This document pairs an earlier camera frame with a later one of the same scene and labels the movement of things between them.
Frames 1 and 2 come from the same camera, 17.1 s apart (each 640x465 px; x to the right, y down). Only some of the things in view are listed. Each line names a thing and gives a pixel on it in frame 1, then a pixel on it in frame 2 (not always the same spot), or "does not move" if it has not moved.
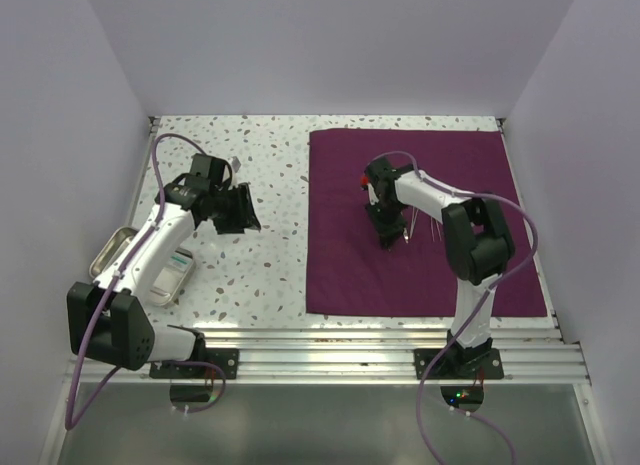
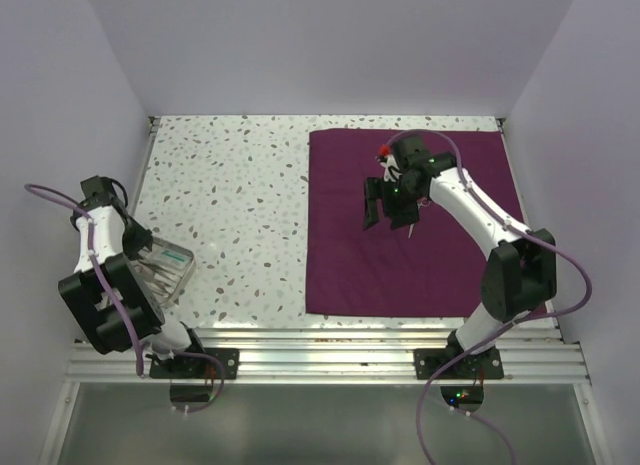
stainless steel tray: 170,281 does not move
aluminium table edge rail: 531,354 does not move
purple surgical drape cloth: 348,270 does not move
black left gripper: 244,216 -> 141,239
